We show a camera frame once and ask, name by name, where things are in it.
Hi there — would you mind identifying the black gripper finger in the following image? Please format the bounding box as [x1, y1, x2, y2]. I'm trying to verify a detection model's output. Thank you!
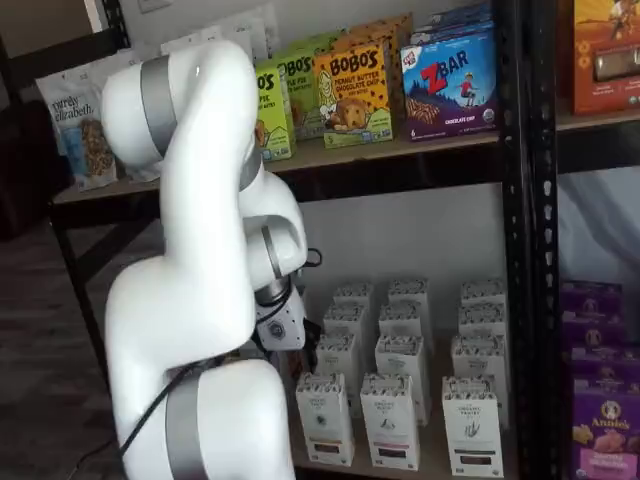
[302, 318, 322, 370]
[280, 349, 305, 377]

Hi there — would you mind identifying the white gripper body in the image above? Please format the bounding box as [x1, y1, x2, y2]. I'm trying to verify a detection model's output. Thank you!
[254, 288, 308, 353]

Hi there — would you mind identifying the white botanical print box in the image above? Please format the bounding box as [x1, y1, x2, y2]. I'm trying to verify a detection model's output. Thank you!
[457, 302, 508, 340]
[450, 332, 510, 429]
[377, 301, 434, 342]
[459, 279, 507, 307]
[387, 278, 430, 307]
[374, 332, 432, 427]
[333, 281, 376, 311]
[314, 331, 360, 382]
[322, 301, 372, 346]

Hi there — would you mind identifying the white box with dark strip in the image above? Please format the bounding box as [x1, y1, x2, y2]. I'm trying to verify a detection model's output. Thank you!
[294, 371, 357, 469]
[441, 375, 502, 478]

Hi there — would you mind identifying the white box with pink strip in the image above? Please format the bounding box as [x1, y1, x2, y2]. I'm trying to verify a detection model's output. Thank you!
[359, 372, 422, 472]

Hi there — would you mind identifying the green Bobo's box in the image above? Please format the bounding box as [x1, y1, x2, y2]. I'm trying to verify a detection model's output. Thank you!
[287, 28, 351, 55]
[272, 46, 327, 142]
[253, 66, 297, 163]

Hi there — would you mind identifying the orange Bobo's peanut butter box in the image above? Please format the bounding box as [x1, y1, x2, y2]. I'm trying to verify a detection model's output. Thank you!
[312, 41, 395, 150]
[348, 11, 415, 126]

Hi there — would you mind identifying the purple Annie's box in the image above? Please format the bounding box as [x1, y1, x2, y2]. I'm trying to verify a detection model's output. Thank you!
[564, 343, 640, 387]
[569, 377, 640, 480]
[561, 310, 633, 352]
[559, 280, 625, 321]

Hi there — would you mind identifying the blue Zbar box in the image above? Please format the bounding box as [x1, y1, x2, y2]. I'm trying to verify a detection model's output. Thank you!
[409, 1, 495, 47]
[399, 21, 502, 143]

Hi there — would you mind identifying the orange snack box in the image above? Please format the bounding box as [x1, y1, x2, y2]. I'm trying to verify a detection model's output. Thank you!
[568, 0, 640, 117]

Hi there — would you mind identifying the dark bulky object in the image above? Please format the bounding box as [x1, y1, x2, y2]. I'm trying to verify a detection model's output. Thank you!
[0, 98, 64, 242]

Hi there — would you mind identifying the black metal shelf frame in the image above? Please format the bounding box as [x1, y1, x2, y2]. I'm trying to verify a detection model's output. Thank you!
[0, 0, 529, 480]
[526, 0, 640, 480]

